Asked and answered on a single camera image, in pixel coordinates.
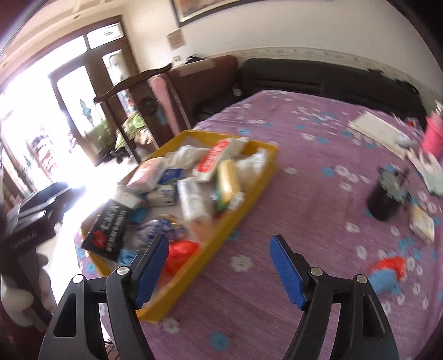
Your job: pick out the small blue white packet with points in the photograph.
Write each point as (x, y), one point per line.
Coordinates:
(169, 187)

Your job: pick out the wooden framed glass door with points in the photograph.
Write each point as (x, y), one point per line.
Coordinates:
(69, 97)

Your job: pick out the pink thermos with knitted sleeve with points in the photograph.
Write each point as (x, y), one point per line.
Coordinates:
(432, 135)

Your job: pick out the brown sofa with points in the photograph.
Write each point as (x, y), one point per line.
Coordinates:
(204, 83)

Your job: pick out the framed wall picture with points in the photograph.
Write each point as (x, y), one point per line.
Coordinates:
(200, 8)

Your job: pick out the cream tissue pack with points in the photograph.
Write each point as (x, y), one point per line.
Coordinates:
(422, 225)

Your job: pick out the green cuffed knitted glove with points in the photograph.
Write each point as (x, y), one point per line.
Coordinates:
(436, 180)

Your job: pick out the clear plastic bag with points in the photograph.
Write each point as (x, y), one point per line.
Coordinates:
(252, 166)

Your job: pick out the yellow plastic tray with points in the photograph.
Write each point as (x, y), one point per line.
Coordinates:
(214, 242)

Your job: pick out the blue white plastic bag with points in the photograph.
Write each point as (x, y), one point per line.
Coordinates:
(159, 232)

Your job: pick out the black jar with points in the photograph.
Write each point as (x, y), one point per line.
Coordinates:
(386, 200)

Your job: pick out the dark wooden chair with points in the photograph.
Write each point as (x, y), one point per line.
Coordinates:
(138, 75)

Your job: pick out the green printed cushion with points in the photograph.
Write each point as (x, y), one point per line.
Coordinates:
(133, 126)

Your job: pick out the black sofa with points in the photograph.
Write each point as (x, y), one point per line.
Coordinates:
(311, 78)

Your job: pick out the pink tissue packet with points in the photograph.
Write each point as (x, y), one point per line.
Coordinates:
(145, 174)

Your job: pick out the pink cushion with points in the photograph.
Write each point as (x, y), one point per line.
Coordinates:
(162, 100)

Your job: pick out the person's left hand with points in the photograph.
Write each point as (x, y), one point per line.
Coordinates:
(14, 304)

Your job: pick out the blue cloth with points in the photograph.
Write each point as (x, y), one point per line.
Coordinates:
(384, 282)

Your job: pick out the yellow noodle packet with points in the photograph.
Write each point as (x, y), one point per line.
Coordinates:
(228, 181)

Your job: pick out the red white packet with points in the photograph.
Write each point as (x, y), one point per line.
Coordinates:
(218, 159)

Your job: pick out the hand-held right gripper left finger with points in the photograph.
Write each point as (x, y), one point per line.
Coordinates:
(152, 273)

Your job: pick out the black printed packet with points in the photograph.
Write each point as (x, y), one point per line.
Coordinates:
(107, 232)

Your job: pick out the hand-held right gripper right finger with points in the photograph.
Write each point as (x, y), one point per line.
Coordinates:
(287, 273)

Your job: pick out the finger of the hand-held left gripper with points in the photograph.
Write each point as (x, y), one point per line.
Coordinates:
(52, 195)
(41, 218)

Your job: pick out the purple floral tablecloth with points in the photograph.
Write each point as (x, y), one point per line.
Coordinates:
(294, 194)

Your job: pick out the small wall frame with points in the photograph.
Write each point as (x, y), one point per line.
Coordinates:
(175, 39)

